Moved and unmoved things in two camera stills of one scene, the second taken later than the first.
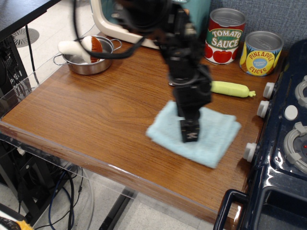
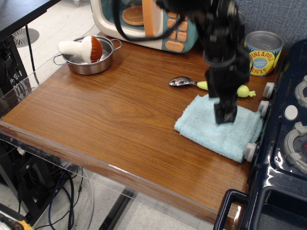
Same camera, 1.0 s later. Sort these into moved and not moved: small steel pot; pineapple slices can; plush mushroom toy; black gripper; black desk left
Moved: black gripper
Not moved: small steel pot; black desk left; pineapple slices can; plush mushroom toy
